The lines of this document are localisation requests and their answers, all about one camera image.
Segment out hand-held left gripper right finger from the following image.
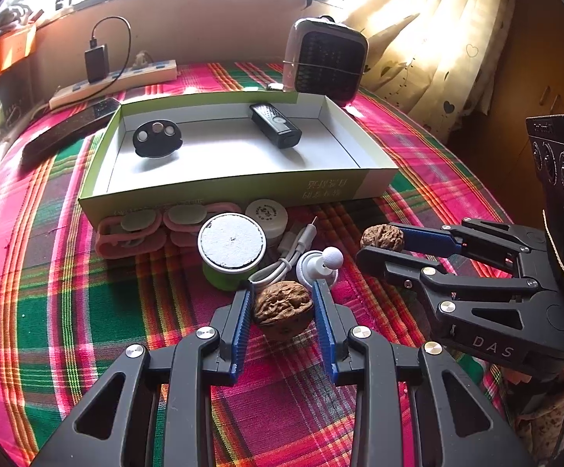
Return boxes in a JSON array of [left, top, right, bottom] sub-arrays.
[[311, 279, 538, 467]]

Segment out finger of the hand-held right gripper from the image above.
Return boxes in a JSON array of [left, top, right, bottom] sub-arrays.
[[397, 218, 551, 267], [356, 246, 544, 334]]

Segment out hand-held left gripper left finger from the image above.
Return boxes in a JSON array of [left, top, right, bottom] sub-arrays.
[[29, 284, 256, 467]]

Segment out brown walnut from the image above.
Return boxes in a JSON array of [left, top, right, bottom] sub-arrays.
[[360, 223, 405, 254], [253, 281, 315, 339]]

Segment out small white knob holder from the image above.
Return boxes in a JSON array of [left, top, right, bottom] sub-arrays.
[[295, 247, 343, 288]]

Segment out green spool white top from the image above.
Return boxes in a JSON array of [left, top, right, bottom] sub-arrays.
[[197, 214, 268, 293]]

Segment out white usb cable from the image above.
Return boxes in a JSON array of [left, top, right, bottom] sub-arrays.
[[248, 216, 319, 285]]

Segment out pink cable winder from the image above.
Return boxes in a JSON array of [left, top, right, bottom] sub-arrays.
[[162, 200, 244, 249], [94, 208, 168, 258]]

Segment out shallow cardboard box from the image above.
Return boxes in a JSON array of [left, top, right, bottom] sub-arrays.
[[77, 90, 400, 225]]

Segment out small white round jar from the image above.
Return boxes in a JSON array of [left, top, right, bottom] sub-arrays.
[[244, 198, 290, 254]]

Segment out wooden cabinet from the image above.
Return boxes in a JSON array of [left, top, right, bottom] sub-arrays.
[[447, 5, 564, 234]]

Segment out plaid blanket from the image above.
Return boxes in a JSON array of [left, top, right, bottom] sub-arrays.
[[0, 61, 516, 467]]

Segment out small black rectangular device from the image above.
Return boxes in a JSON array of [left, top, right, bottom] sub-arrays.
[[248, 102, 303, 149]]

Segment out black oval holder metal discs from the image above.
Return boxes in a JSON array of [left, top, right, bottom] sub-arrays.
[[132, 119, 184, 159]]

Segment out cream heart print curtain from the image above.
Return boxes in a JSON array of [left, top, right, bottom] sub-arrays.
[[340, 0, 521, 132]]

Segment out grey portable heater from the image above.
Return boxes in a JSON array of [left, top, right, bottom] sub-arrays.
[[282, 16, 369, 108]]

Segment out beige power strip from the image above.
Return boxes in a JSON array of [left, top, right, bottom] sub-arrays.
[[48, 58, 179, 110]]

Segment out black charger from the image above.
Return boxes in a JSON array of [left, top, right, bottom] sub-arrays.
[[84, 45, 110, 85]]

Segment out orange plastic tray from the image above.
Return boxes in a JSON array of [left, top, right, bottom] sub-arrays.
[[0, 24, 38, 95]]

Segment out black charger cable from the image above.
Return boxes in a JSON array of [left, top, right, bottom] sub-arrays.
[[90, 16, 133, 94]]

